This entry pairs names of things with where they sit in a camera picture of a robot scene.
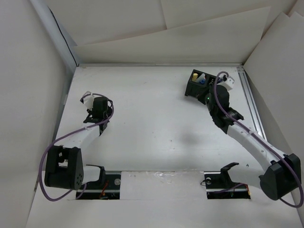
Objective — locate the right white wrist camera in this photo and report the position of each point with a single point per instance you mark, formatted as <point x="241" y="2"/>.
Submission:
<point x="227" y="82"/>

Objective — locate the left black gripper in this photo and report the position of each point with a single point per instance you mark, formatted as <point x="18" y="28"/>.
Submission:
<point x="109" y="111"/>

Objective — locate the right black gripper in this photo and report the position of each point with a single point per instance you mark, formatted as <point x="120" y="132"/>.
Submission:
<point x="202" y="99"/>

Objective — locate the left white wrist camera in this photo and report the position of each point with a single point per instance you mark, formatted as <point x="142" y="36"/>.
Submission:
<point x="87" y="100"/>

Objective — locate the black two-compartment organizer box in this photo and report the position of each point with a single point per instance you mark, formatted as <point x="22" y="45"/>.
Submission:
<point x="194" y="89"/>

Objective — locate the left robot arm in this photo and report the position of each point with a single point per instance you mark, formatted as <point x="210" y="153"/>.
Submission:
<point x="64" y="167"/>

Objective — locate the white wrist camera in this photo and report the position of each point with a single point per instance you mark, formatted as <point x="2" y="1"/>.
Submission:
<point x="227" y="82"/>
<point x="87" y="100"/>

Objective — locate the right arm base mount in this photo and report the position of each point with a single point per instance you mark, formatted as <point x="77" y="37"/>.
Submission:
<point x="219" y="185"/>

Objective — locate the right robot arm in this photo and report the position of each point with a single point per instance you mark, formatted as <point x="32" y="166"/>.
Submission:
<point x="280" y="173"/>

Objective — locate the yellow highlighter marker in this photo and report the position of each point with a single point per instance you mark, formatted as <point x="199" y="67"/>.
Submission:
<point x="195" y="77"/>

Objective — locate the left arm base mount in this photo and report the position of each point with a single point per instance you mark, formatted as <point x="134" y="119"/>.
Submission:
<point x="107" y="188"/>

